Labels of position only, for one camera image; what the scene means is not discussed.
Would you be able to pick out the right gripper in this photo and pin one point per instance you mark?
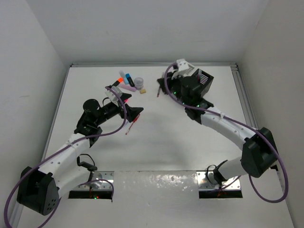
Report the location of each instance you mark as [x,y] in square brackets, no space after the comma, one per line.
[170,80]

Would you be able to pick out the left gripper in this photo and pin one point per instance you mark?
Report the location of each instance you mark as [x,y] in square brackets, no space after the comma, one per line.
[131,111]

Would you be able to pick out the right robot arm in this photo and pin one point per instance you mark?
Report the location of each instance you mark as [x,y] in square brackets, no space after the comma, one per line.
[256,155]

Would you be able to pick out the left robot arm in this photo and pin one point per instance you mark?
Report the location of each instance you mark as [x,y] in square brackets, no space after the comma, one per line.
[41,188]

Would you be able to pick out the red slim pen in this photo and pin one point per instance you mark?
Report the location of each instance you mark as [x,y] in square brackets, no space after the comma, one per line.
[133,122]

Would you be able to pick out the lilac highlighter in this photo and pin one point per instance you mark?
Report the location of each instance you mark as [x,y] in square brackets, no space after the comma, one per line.
[127,87]

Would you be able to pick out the round translucent tape dispenser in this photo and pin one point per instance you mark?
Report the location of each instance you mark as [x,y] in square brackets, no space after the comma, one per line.
[138,82]

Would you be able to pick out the orange cap black highlighter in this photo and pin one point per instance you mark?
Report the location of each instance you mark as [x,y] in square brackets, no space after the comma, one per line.
[116,83]

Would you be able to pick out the blue cap black highlighter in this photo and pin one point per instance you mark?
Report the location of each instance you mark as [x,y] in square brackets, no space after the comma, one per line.
[129,79]

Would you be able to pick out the light blue highlighter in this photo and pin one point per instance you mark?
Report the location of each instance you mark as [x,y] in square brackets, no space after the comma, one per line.
[123,76]

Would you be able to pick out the white slotted container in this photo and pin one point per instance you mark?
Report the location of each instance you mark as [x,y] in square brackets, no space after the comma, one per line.
[190,69]

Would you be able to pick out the black slotted container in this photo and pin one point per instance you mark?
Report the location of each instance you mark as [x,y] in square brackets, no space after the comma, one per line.
[202,87]

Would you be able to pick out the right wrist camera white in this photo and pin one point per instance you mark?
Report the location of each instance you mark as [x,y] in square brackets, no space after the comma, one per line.
[180,67]

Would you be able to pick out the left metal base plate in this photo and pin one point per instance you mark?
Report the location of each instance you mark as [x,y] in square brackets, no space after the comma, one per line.
[103,181]

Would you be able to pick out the metal base plate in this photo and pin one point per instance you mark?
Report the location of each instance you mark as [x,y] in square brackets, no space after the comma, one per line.
[103,181]
[206,183]

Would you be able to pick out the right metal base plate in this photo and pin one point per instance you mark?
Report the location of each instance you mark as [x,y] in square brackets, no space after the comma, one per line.
[206,183]

